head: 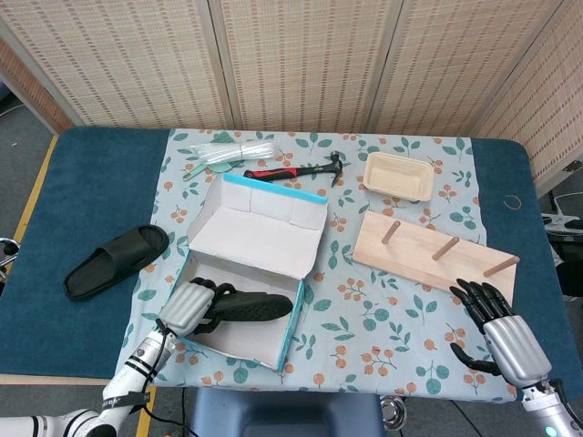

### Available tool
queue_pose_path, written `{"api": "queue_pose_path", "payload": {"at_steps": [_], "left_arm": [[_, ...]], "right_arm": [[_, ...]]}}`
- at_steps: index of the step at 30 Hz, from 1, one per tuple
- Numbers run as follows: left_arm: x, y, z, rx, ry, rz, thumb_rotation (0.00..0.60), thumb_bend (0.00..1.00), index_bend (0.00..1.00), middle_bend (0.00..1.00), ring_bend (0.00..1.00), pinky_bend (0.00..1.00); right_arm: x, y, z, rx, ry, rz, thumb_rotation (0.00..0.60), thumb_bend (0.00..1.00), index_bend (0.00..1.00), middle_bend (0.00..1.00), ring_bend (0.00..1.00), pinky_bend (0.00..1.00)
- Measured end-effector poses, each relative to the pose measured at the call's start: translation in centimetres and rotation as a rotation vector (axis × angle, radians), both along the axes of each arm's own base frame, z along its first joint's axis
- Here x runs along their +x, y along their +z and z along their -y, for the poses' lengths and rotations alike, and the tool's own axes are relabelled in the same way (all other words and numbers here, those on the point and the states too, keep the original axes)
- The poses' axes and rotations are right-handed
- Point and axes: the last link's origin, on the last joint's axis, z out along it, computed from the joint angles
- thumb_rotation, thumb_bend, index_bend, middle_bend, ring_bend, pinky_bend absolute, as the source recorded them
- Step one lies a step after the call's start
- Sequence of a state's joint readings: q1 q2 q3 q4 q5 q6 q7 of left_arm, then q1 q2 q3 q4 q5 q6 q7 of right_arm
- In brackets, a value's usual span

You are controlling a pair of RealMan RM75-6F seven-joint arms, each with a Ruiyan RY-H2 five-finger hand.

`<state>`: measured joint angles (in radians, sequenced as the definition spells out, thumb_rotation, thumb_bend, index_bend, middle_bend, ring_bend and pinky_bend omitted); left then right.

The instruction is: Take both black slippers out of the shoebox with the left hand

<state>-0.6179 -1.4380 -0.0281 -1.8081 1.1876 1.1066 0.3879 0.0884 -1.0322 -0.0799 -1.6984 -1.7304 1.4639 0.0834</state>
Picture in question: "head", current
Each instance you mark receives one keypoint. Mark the black shoe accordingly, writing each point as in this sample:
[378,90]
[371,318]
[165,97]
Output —
[114,259]
[255,307]

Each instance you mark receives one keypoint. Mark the blue cardboard shoe box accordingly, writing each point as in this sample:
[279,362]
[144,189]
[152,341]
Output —
[255,241]

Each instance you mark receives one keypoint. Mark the green plastic tool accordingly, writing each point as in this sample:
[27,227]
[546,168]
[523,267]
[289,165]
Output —
[221,167]

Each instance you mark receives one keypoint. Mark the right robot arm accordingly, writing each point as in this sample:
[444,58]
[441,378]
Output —
[546,409]

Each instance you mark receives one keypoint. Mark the floral leaf print tablecloth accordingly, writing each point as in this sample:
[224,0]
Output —
[364,318]

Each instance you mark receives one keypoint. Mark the beige plastic food tray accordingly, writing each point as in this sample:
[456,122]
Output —
[398,177]

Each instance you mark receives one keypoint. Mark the chrome chair leg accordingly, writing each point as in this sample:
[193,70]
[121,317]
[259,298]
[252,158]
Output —
[9,248]

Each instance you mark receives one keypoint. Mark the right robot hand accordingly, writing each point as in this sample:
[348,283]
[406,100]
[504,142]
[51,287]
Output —
[514,346]

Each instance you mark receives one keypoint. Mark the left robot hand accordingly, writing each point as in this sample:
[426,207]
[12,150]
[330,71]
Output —
[187,309]

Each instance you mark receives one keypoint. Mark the blue table cover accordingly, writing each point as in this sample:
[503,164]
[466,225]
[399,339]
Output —
[91,182]

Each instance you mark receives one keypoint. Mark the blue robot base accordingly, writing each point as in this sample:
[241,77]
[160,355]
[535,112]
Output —
[296,414]

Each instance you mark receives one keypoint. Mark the tan rubber band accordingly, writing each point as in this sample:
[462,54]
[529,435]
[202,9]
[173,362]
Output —
[506,200]

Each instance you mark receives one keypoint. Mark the bamboo folding screen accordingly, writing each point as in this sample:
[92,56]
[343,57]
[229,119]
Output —
[296,59]

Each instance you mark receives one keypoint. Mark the wooden peg board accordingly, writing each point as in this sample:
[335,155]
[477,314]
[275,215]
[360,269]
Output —
[410,259]

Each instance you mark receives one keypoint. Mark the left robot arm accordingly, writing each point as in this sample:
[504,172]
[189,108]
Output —
[141,359]

